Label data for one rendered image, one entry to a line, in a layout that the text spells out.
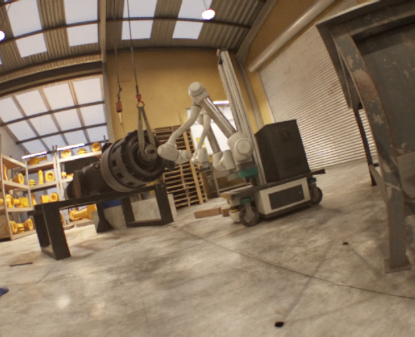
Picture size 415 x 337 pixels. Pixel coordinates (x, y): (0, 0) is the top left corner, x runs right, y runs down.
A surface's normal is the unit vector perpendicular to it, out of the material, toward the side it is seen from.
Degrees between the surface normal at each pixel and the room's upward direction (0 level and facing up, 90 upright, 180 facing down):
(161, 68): 90
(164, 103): 90
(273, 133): 90
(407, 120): 90
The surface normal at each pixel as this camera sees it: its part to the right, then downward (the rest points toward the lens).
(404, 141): -0.64, 0.10
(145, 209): 0.37, -0.16
